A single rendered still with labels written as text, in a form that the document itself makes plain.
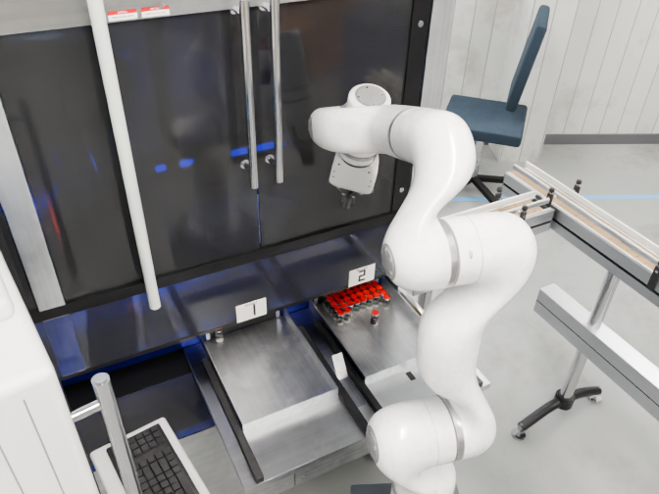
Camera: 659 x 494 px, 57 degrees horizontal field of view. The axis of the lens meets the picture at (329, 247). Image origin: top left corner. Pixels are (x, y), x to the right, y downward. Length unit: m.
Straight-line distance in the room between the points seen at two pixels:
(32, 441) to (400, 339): 1.12
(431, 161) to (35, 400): 0.61
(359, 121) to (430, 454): 0.59
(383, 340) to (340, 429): 0.33
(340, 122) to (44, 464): 0.72
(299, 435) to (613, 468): 1.59
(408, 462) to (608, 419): 1.96
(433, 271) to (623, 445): 2.16
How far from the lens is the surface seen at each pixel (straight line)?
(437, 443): 1.10
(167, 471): 1.60
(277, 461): 1.52
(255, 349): 1.74
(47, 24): 1.20
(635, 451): 2.92
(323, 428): 1.57
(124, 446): 1.03
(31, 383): 0.86
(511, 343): 3.14
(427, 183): 0.86
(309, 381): 1.66
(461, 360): 0.97
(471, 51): 4.53
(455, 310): 0.94
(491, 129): 3.79
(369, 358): 1.72
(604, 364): 2.51
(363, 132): 1.10
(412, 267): 0.83
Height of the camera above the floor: 2.14
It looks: 37 degrees down
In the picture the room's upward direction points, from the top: 2 degrees clockwise
